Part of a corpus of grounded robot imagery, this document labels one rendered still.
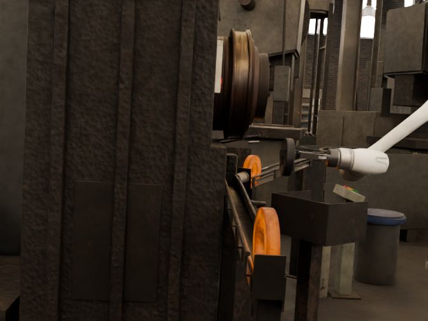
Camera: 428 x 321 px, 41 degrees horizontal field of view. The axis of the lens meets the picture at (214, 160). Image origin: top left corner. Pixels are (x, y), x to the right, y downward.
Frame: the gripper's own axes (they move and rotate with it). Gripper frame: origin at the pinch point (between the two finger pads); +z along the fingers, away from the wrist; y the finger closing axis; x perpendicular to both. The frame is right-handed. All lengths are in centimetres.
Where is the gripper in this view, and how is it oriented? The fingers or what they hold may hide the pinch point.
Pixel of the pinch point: (287, 153)
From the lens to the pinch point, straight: 232.2
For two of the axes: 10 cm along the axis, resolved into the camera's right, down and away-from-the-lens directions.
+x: 1.1, -9.9, -0.8
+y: -0.5, -0.9, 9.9
